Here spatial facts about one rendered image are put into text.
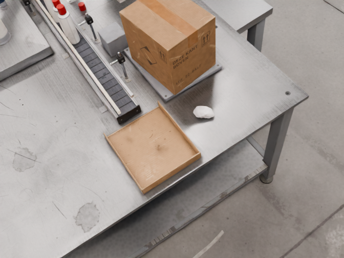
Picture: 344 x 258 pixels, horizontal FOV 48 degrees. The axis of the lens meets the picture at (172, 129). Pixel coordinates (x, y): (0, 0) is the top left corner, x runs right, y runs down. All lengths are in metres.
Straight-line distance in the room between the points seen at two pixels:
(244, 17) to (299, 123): 0.92
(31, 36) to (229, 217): 1.42
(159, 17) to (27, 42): 0.73
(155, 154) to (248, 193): 0.95
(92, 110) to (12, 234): 0.58
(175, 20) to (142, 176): 0.60
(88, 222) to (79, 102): 0.55
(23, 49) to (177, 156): 0.92
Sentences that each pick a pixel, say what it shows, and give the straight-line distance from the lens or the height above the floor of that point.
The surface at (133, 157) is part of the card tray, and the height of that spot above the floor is 0.83.
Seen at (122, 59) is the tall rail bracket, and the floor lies 0.96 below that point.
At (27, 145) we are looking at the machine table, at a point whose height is 0.83.
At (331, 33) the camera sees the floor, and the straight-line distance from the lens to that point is 3.15.
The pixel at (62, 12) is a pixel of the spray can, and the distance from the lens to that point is 1.77.
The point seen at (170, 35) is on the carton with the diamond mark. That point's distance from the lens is 1.47.
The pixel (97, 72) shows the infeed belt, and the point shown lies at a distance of 1.74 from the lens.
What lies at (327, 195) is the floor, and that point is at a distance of 2.40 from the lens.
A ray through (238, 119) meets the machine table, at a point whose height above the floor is 0.83.
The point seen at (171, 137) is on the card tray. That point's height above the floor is 0.83.
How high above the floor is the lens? 2.14
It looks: 58 degrees down
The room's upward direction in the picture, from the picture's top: 11 degrees counter-clockwise
